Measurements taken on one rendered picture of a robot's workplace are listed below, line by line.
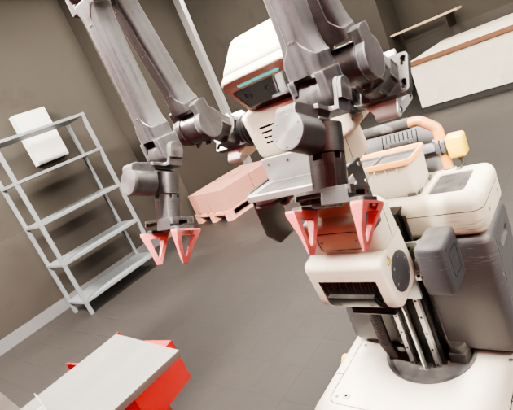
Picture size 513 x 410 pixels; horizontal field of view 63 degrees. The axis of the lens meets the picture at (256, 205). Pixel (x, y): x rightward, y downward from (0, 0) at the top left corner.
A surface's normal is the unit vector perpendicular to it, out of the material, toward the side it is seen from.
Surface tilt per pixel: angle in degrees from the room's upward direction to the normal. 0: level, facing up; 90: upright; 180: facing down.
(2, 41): 90
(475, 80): 90
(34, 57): 90
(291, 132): 63
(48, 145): 90
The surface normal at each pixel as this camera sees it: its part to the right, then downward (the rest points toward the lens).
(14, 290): 0.73, -0.13
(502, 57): -0.56, 0.44
